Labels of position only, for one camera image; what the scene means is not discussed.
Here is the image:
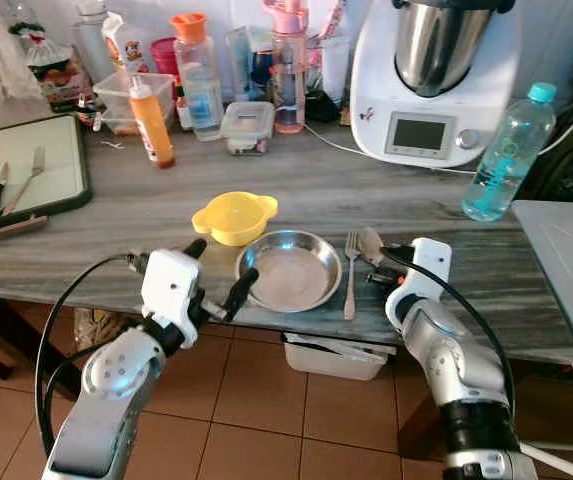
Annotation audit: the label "steel fork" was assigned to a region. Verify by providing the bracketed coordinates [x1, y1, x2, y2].
[0, 146, 47, 217]
[342, 231, 363, 322]

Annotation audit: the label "yellow plastic bowl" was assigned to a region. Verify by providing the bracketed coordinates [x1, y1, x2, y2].
[191, 192, 279, 247]

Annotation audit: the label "round steel plate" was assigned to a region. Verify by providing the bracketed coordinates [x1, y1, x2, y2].
[238, 230, 343, 313]

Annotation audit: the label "white plastic bin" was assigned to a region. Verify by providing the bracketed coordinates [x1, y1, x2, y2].
[283, 332, 392, 382]

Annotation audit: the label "grey wooden table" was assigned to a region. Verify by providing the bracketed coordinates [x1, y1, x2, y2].
[0, 110, 573, 461]

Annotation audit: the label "patterned bag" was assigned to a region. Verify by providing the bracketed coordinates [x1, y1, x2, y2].
[71, 308, 117, 353]

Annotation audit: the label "orange sauce squeeze bottle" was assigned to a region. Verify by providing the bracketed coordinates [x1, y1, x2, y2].
[127, 75, 177, 169]

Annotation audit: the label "small clear lidded container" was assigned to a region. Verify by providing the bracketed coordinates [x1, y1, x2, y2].
[219, 101, 276, 156]

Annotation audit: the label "clear bottle orange cap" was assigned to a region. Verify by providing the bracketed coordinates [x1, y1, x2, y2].
[170, 12, 225, 142]

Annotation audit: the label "clear water bottle teal cap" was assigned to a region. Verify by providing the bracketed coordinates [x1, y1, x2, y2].
[462, 82, 557, 222]

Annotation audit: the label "white cutting board green rim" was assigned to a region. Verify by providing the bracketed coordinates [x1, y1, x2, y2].
[0, 113, 94, 237]

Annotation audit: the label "clear plastic tub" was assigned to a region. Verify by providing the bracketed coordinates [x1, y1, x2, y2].
[93, 72, 177, 136]

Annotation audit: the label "white plastic folding table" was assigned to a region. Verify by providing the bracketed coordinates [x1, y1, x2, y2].
[511, 199, 573, 480]

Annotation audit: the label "white food processor steel bowl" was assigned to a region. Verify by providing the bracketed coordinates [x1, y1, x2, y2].
[349, 0, 523, 168]

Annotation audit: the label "pink clear drinking bottle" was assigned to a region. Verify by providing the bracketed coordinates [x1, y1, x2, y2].
[269, 0, 308, 135]

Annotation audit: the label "wooden stick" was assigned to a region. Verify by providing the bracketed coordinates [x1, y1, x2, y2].
[0, 214, 50, 247]

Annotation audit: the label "clear drinking glass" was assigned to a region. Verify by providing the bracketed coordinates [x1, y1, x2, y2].
[226, 25, 272, 103]

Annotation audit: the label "pink plastic cup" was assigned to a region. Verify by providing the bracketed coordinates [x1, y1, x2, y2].
[150, 37, 182, 81]

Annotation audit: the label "white printed bottle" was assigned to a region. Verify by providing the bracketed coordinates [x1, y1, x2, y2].
[101, 12, 155, 79]

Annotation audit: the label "clear snack bag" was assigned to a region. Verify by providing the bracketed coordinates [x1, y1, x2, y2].
[11, 20, 95, 111]

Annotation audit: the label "tall clear bottle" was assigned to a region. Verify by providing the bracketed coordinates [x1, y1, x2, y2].
[71, 0, 117, 81]

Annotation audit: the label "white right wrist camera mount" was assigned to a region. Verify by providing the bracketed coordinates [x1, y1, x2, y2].
[398, 237, 453, 306]

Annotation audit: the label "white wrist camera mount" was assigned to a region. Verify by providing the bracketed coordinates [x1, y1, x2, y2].
[398, 237, 453, 306]
[140, 249, 203, 347]

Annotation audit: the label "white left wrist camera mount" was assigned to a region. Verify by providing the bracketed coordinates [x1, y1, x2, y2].
[140, 249, 203, 347]

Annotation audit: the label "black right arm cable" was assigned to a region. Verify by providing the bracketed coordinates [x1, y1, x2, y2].
[378, 245, 519, 421]

